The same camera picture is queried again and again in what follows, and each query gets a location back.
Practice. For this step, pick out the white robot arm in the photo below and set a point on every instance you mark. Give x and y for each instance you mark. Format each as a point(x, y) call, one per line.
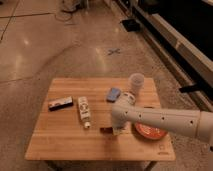
point(190, 123)

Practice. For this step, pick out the blue sponge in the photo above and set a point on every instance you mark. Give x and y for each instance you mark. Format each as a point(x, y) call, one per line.
point(113, 94)

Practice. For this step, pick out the white tube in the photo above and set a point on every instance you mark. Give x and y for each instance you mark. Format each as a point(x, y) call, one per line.
point(84, 111)

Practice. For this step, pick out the dark rectangular bar box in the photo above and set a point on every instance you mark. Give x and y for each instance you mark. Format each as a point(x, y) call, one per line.
point(60, 103)

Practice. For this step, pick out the wooden table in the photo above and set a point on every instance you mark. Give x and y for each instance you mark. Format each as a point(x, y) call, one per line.
point(59, 135)

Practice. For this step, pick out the orange patterned bowl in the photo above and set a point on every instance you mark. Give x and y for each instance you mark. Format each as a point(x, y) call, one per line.
point(150, 133)

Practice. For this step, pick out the black floor plate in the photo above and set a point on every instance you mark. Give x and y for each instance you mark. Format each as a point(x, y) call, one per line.
point(130, 25)

